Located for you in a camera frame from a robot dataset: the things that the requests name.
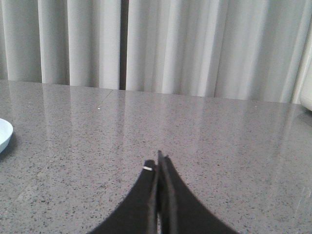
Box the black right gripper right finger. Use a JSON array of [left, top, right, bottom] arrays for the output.
[[157, 151, 237, 234]]

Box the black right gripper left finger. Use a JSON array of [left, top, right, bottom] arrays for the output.
[[91, 160, 158, 234]]

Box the grey curtain right panel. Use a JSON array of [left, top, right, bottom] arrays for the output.
[[126, 0, 312, 103]]

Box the grey curtain left panel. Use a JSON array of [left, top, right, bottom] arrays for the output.
[[0, 0, 122, 89]]

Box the grey curtain panel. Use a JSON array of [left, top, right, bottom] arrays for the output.
[[126, 0, 312, 103], [0, 0, 122, 89]]

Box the light blue round plate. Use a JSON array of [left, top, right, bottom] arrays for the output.
[[0, 118, 13, 153]]

